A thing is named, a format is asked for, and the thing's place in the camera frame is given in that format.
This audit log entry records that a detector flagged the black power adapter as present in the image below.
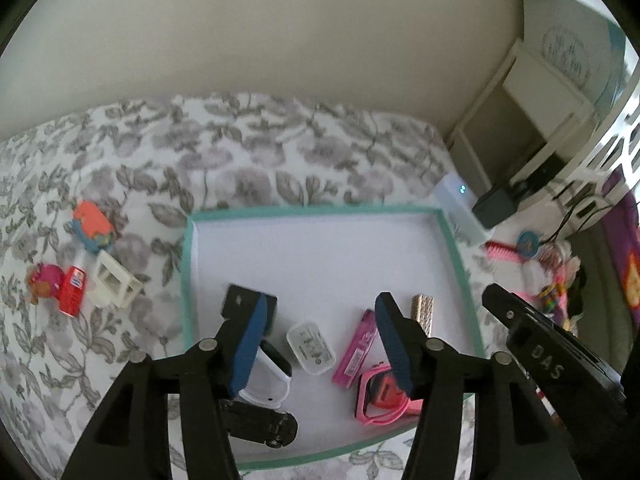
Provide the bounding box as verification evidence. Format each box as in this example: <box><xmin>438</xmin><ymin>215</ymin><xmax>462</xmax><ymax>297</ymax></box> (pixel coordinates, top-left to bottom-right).
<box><xmin>221</xmin><ymin>284</ymin><xmax>278</xmax><ymax>336</ymax></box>

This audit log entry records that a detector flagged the black toy car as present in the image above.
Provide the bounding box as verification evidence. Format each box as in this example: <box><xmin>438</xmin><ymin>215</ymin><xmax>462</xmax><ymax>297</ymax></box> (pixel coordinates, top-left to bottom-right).
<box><xmin>220</xmin><ymin>400</ymin><xmax>298</xmax><ymax>448</ymax></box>

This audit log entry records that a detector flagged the white wall charger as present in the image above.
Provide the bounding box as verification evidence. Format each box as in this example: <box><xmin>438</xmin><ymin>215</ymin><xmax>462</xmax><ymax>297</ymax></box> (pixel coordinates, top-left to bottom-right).
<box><xmin>286</xmin><ymin>322</ymin><xmax>336</xmax><ymax>376</ymax></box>

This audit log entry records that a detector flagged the cream plastic frame clip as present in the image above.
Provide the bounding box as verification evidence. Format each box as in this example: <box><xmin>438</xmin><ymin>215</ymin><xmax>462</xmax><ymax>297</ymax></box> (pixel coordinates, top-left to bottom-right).
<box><xmin>87</xmin><ymin>250</ymin><xmax>142</xmax><ymax>309</ymax></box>

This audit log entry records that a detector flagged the red white glue tube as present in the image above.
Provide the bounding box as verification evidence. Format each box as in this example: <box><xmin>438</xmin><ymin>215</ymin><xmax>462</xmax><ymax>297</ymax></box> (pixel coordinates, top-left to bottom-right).
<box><xmin>58</xmin><ymin>252</ymin><xmax>88</xmax><ymax>318</ymax></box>

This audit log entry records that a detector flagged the gold greek key bar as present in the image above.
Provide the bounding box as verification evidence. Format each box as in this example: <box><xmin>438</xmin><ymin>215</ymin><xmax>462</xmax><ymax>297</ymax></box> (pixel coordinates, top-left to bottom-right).
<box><xmin>411</xmin><ymin>295</ymin><xmax>434</xmax><ymax>337</ymax></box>

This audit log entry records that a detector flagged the magenta usb stick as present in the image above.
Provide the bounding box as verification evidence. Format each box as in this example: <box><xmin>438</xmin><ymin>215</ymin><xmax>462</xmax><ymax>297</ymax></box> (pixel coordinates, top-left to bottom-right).
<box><xmin>332</xmin><ymin>309</ymin><xmax>378</xmax><ymax>389</ymax></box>

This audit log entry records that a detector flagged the pink puppy toy figure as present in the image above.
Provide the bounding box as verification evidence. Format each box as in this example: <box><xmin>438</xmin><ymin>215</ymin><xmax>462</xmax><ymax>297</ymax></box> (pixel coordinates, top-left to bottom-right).
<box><xmin>25</xmin><ymin>263</ymin><xmax>64</xmax><ymax>304</ymax></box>

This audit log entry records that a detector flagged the teal rimmed white tray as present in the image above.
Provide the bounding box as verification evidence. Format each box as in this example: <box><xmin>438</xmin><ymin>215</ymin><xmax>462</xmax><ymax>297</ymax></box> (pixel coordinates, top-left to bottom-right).
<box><xmin>181</xmin><ymin>206</ymin><xmax>485</xmax><ymax>470</ymax></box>

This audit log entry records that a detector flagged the pink crochet white bag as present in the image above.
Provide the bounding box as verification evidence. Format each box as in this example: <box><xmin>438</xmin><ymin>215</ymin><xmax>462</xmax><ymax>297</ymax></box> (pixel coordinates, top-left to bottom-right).
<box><xmin>485</xmin><ymin>240</ymin><xmax>587</xmax><ymax>330</ymax></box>

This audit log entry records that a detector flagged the round blue badge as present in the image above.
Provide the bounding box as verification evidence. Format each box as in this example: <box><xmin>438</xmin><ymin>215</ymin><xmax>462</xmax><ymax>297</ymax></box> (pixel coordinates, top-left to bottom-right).
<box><xmin>516</xmin><ymin>231</ymin><xmax>540</xmax><ymax>260</ymax></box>

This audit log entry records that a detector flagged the black plugged charger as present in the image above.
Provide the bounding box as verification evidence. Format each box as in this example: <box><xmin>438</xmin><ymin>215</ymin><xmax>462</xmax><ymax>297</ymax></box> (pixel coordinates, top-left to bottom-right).
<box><xmin>472</xmin><ymin>185</ymin><xmax>525</xmax><ymax>230</ymax></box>

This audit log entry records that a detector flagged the white power bank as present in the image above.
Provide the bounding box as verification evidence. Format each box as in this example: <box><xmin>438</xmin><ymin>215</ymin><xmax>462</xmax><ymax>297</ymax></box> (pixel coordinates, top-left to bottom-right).
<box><xmin>433</xmin><ymin>171</ymin><xmax>494</xmax><ymax>246</ymax></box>

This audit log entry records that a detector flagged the white shelf unit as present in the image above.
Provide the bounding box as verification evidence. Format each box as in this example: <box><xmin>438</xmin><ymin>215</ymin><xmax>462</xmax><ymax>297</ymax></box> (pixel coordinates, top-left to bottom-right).
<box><xmin>447</xmin><ymin>40</ymin><xmax>598</xmax><ymax>196</ymax></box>

